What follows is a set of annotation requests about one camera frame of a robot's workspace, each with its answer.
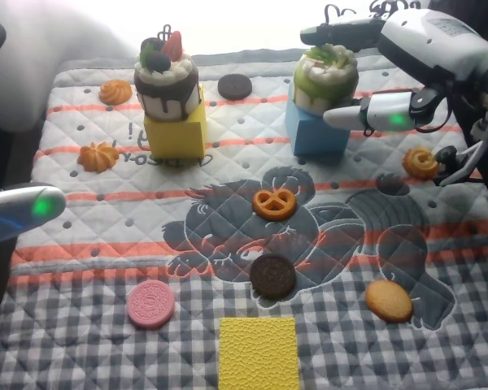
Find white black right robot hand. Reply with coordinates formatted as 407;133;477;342
299;7;488;134

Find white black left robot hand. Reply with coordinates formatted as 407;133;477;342
0;18;68;245

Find green object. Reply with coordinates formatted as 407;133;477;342
290;43;359;115

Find chocolate strawberry toy cake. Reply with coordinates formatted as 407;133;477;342
133;24;201;122

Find light blue foam cube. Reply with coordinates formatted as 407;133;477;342
285;99;351;157

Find small yellow foam cube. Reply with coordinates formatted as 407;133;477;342
143;83;208;159

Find large yellow foam cube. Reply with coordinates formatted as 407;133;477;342
218;317;301;390

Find grey quilt with bear print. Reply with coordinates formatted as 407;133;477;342
0;48;488;390

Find orange ridged flower cookie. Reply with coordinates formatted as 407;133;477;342
76;141;120;174

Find yellow swirl butter cookie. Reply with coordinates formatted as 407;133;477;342
402;146;439;180

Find orange rosette cookie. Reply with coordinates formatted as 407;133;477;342
98;79;133;105

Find pink sandwich cookie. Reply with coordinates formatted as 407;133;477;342
126;279;175;329

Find dark chocolate sandwich cookie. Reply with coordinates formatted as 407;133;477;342
250;253;298;301
218;73;253;101

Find orange pretzel cookie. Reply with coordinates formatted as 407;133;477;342
251;188;298;222

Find round plain golden cookie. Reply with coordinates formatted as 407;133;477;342
365;279;415;324

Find thin black cable loop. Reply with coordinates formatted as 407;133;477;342
323;2;357;25

